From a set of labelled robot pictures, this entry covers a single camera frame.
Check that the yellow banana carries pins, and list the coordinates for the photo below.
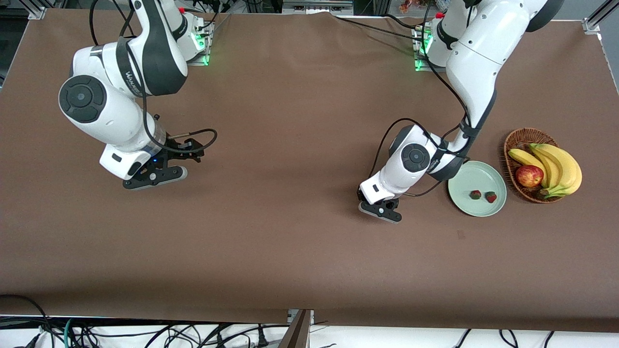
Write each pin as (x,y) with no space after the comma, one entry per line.
(524,157)
(570,169)
(551,166)

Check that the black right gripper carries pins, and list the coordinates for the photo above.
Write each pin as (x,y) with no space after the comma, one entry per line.
(180,146)

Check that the colourful toy pile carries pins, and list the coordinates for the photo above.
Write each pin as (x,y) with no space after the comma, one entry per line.
(413,5)

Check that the brown table cover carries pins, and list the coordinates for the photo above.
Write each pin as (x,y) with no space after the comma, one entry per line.
(309,266)

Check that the grey metal box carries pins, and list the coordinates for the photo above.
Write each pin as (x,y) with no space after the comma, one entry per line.
(316,6)

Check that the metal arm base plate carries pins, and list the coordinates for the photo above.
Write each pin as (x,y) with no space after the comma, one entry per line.
(205,60)
(420,67)

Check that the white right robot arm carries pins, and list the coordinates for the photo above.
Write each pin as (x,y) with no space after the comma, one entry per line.
(111,121)

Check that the brown wicker basket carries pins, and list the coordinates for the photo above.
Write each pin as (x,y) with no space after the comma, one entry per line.
(520,137)

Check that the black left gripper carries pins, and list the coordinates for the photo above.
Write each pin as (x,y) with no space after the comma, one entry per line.
(360,195)

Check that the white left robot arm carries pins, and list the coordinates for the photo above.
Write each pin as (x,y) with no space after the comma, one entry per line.
(476,63)

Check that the red apple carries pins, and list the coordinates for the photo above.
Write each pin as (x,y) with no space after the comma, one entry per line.
(529,176)

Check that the small red strawberry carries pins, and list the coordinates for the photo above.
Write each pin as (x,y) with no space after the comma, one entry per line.
(476,195)
(491,196)

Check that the pale green round plate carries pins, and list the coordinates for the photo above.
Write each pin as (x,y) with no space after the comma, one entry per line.
(483,208)

